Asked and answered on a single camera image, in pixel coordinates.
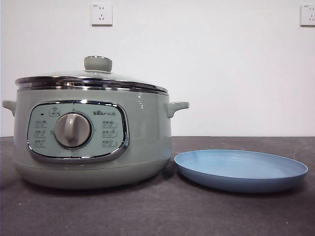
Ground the pale green electric steamer pot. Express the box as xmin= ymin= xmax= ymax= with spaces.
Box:
xmin=2 ymin=83 xmax=190 ymax=190

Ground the glass lid with green knob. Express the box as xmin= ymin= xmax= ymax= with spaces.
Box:
xmin=15 ymin=55 xmax=170 ymax=91

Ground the white wall socket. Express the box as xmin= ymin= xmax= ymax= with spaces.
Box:
xmin=300 ymin=4 xmax=315 ymax=27
xmin=91 ymin=2 xmax=114 ymax=27

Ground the blue round plate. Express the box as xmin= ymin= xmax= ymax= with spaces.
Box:
xmin=174 ymin=148 xmax=309 ymax=193

